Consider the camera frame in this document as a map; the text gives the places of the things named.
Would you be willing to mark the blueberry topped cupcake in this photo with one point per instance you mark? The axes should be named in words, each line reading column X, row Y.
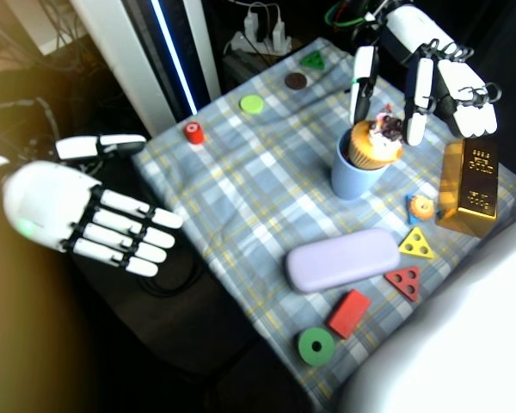
column 372, row 144

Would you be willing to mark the blue plastic cup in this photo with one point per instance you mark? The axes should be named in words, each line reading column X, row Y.
column 352, row 180

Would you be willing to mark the red cylinder with white print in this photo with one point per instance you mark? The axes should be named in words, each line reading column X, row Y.
column 194, row 133

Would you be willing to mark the white pillar with blue light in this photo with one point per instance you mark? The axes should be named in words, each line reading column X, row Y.
column 155, row 64

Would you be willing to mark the green sandwich cookie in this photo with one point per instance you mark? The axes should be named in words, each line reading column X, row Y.
column 251, row 104

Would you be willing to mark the blue plaid tablecloth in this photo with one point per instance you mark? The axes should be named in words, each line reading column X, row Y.
column 284, row 215

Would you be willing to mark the white power strip with plugs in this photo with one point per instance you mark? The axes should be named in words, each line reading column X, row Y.
column 262, row 36

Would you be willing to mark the brown sandwich cookie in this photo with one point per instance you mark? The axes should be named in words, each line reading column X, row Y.
column 295, row 80

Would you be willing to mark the lilac glasses case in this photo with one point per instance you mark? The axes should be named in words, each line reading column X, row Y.
column 342, row 260

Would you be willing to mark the green triangle block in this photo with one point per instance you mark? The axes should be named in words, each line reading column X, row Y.
column 313, row 61

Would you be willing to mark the red rectangular wooden block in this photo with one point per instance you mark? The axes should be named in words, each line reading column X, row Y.
column 348, row 314

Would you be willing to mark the yellow triangle block with holes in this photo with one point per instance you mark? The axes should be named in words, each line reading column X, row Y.
column 413, row 251

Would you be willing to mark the red triangle block with holes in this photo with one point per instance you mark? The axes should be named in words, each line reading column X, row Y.
column 410, row 284

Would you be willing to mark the tan flower shaped cookie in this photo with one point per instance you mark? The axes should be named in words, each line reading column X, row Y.
column 422, row 207

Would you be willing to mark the gold bar box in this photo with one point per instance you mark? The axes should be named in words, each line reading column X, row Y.
column 471, row 185

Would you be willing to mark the white robot body shell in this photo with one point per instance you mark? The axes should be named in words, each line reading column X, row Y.
column 456, row 344

